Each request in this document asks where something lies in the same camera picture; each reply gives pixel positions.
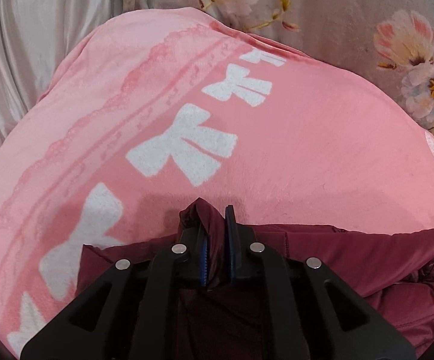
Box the maroon quilted puffer jacket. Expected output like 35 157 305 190
75 198 434 357

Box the pink blanket with white bows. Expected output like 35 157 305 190
0 8 434 356

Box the grey floral bedsheet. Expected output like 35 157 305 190
123 0 434 136

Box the silver satin curtain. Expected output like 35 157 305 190
0 0 122 146

